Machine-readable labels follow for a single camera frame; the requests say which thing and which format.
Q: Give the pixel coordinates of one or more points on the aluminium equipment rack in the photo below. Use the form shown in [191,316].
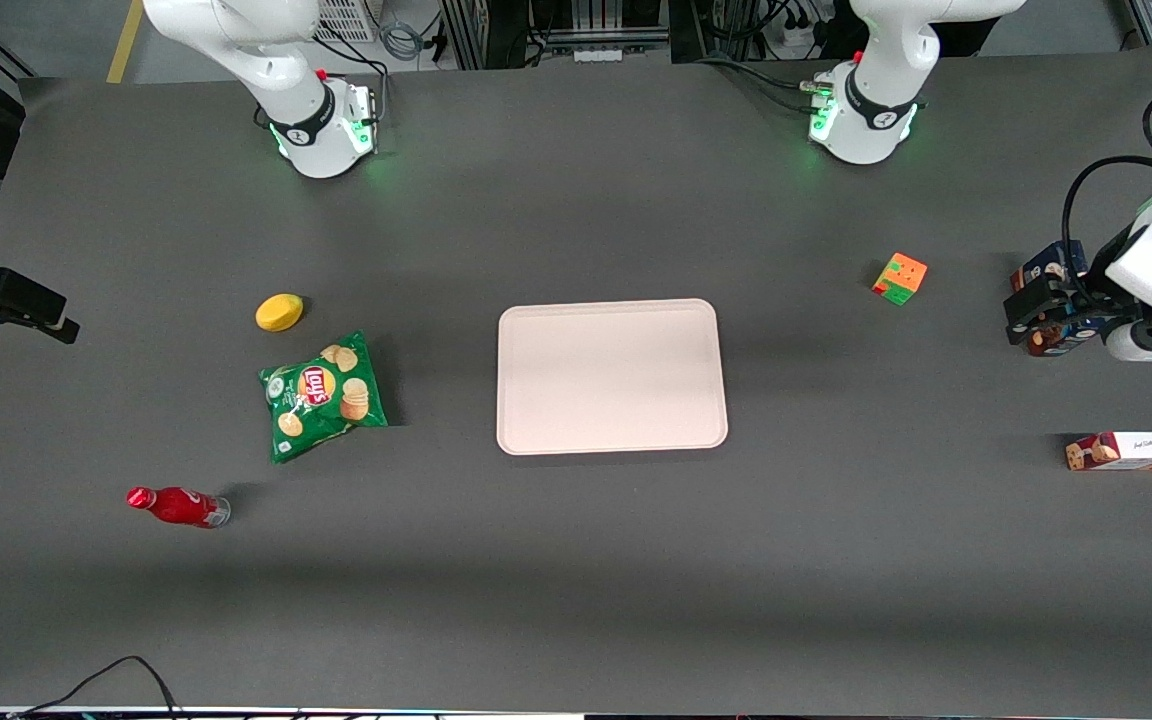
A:
[556,25]

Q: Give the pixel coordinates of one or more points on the orange green puzzle cube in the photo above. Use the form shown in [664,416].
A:
[901,278]

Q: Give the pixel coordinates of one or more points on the pale pink plastic tray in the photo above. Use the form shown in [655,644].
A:
[611,378]

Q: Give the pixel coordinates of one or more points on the yellow lemon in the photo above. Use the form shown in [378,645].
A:
[279,312]

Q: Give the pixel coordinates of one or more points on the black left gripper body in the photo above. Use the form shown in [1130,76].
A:
[1088,290]

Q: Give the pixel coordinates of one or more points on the green potato chips bag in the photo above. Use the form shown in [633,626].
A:
[321,395]

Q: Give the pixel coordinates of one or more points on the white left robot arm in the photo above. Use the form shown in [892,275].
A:
[866,125]

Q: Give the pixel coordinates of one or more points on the red tartan cookie box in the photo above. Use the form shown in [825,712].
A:
[1141,450]

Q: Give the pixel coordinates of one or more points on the white power strip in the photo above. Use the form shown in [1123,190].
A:
[598,54]

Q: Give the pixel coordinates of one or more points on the red cola bottle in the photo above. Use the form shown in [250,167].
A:
[181,506]

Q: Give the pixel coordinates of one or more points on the blue chocolate cookie box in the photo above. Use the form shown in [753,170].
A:
[1048,262]

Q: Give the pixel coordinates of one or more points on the white vented box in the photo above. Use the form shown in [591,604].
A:
[346,18]

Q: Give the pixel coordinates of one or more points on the yellow floor tape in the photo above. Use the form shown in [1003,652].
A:
[124,42]

